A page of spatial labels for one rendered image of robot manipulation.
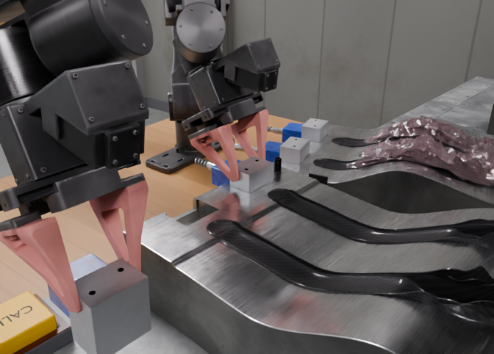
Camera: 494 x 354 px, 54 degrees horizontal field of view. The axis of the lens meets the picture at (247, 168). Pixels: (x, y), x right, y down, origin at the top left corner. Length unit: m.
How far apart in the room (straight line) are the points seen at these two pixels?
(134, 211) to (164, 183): 0.50
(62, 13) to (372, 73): 2.49
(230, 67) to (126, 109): 0.31
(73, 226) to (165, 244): 0.27
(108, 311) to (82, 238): 0.38
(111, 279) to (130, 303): 0.02
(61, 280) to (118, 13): 0.18
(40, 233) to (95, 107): 0.10
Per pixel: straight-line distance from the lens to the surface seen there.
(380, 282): 0.46
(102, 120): 0.29
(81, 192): 0.35
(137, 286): 0.38
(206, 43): 0.57
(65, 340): 0.57
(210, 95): 0.62
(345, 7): 2.79
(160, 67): 3.77
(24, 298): 0.59
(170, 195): 0.83
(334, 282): 0.49
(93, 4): 0.32
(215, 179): 0.68
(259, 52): 0.58
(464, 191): 0.72
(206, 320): 0.51
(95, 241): 0.73
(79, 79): 0.29
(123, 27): 0.33
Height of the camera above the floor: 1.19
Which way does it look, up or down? 25 degrees down
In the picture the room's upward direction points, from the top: straight up
